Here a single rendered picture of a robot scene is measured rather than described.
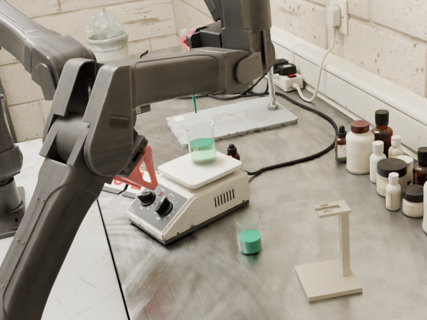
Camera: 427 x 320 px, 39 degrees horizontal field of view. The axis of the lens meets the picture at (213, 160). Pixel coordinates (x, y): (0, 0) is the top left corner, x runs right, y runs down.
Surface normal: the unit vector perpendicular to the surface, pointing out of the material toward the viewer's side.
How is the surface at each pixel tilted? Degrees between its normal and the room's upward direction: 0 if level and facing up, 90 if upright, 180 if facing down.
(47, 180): 45
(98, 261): 0
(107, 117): 90
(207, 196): 90
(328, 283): 0
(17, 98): 90
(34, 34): 23
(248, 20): 90
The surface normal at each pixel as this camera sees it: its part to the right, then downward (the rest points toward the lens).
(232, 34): -0.66, 0.39
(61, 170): -0.54, -0.36
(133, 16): 0.29, 0.38
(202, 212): 0.61, 0.27
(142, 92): 0.86, 0.21
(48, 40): 0.19, -0.75
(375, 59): -0.95, 0.22
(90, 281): -0.11, -0.90
